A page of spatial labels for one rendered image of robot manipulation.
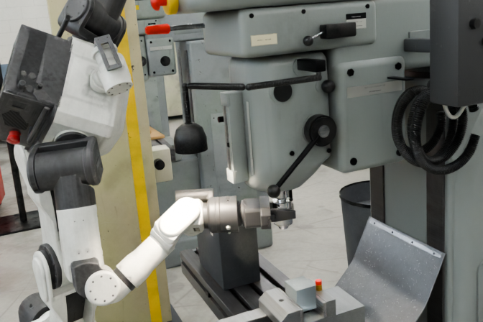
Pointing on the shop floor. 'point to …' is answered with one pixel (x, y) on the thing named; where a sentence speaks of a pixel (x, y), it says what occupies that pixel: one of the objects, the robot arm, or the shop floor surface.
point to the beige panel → (120, 157)
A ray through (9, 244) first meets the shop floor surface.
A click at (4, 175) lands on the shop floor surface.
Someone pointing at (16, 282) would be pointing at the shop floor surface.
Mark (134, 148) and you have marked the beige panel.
